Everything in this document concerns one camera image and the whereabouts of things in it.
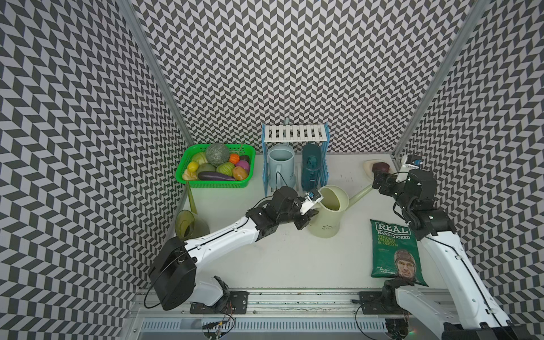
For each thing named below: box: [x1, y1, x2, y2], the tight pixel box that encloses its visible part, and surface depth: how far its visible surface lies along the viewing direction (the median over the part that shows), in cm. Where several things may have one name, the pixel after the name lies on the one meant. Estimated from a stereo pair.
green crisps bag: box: [369, 218, 429, 287], surface depth 80 cm
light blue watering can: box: [267, 143, 297, 192], surface depth 92 cm
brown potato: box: [232, 165, 248, 181], surface depth 103 cm
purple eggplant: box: [197, 170, 236, 181], surface depth 103 cm
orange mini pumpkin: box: [229, 153, 241, 165], surface depth 111 cm
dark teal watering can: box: [301, 142, 322, 193], surface depth 93 cm
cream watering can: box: [308, 183, 374, 239], surface depth 75 cm
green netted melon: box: [205, 142, 231, 168], surface depth 105 cm
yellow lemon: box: [187, 160, 200, 173], surface depth 104 cm
